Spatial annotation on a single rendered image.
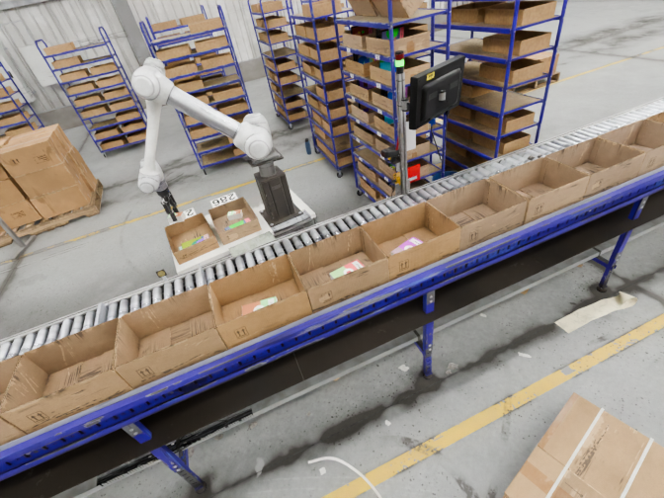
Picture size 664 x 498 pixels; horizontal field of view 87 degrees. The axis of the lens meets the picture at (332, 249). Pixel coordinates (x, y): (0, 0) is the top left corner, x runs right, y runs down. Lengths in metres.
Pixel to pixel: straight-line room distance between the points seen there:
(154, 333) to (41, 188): 4.14
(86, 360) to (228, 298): 0.68
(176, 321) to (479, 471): 1.69
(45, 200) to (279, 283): 4.44
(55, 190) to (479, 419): 5.36
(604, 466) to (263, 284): 1.79
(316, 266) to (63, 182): 4.42
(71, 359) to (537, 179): 2.62
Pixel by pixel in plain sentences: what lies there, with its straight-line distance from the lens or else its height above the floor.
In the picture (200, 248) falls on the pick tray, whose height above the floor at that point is 0.80.
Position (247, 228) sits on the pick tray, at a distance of 2.46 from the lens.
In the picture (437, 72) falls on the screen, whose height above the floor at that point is 1.53.
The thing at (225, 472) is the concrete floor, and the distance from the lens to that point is 2.40.
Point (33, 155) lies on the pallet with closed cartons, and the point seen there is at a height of 0.92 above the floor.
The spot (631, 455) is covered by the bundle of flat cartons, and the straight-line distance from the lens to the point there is 2.33.
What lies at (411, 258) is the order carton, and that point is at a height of 0.99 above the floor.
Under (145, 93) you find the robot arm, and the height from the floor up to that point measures 1.76.
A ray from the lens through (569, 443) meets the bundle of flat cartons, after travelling 2.25.
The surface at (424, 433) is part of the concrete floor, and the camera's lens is 2.26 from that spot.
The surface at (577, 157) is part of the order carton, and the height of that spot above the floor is 0.95.
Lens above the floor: 2.08
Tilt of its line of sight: 38 degrees down
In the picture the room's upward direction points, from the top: 12 degrees counter-clockwise
